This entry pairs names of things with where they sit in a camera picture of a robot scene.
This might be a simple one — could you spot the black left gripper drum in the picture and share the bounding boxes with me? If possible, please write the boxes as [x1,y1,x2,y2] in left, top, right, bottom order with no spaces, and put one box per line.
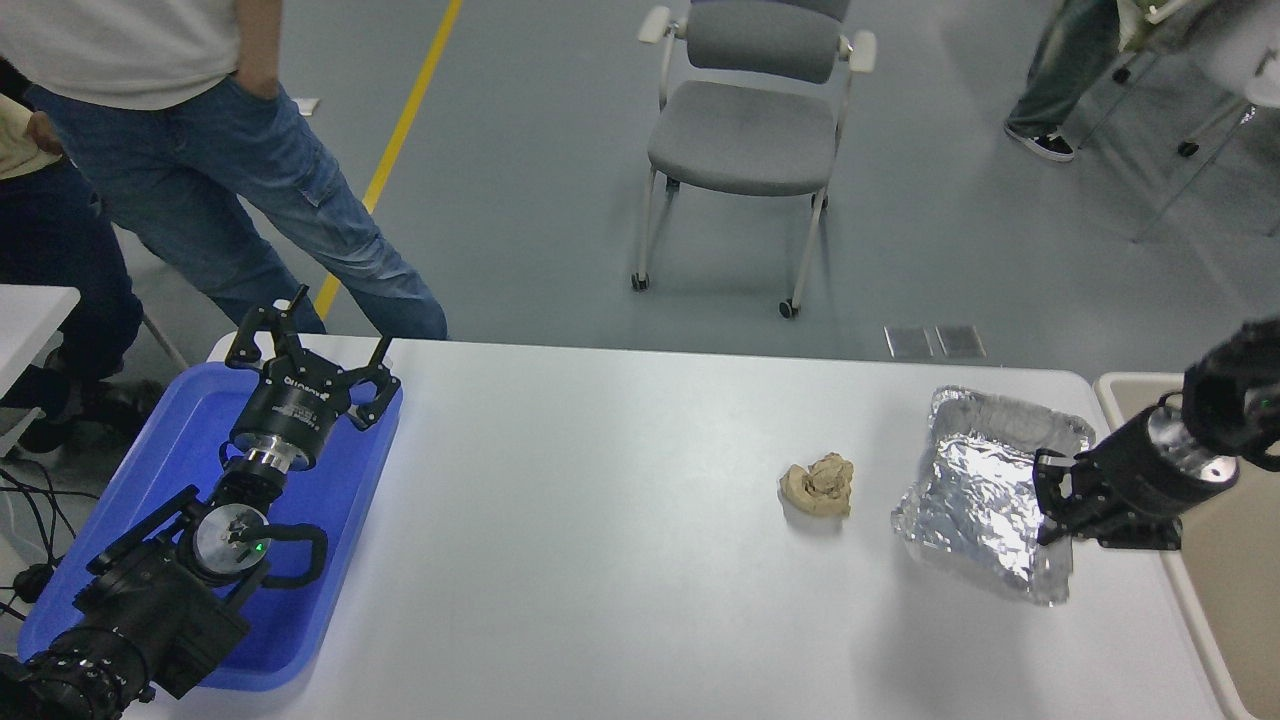
[231,364,353,471]

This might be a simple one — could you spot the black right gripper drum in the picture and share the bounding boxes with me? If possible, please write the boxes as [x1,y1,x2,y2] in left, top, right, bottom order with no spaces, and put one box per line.
[1074,414,1198,523]

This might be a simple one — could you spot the foil tray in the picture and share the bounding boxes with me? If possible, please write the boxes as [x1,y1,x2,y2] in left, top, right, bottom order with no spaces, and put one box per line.
[892,385,1098,607]

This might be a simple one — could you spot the blue plastic tray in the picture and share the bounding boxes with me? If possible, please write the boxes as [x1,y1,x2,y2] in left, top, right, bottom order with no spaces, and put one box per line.
[18,360,406,693]

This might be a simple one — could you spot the thin metal chair leg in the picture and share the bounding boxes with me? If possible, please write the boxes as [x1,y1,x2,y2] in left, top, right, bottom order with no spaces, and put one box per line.
[135,300,191,373]

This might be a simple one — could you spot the large pale bin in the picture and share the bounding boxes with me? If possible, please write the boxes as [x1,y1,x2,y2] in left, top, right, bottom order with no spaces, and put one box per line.
[1093,372,1280,720]

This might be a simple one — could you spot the standing person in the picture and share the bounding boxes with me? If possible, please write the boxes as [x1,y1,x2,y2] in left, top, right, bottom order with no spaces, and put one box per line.
[0,0,449,341]

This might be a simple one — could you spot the seated person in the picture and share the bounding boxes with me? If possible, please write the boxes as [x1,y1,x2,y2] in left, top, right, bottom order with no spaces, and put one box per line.
[0,58,166,456]

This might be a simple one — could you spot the crumpled tan paper ball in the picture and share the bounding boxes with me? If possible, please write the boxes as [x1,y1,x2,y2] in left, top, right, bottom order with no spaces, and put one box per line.
[779,453,857,519]

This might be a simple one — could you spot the small white table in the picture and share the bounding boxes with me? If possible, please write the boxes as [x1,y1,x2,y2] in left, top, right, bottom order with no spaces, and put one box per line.
[0,284,81,401]

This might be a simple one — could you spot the walking person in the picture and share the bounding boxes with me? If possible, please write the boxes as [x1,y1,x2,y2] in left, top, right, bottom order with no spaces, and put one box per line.
[1003,0,1129,164]

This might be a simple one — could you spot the white chair with metal legs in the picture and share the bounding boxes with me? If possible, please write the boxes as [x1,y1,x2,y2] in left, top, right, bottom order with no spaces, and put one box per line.
[1077,0,1280,243]

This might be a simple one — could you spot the black floor cables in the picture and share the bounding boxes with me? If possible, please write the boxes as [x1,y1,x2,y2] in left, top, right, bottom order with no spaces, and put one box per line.
[0,455,101,623]

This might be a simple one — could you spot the grey chair with white frame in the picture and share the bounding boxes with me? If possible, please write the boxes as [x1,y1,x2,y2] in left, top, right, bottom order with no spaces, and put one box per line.
[630,0,878,320]

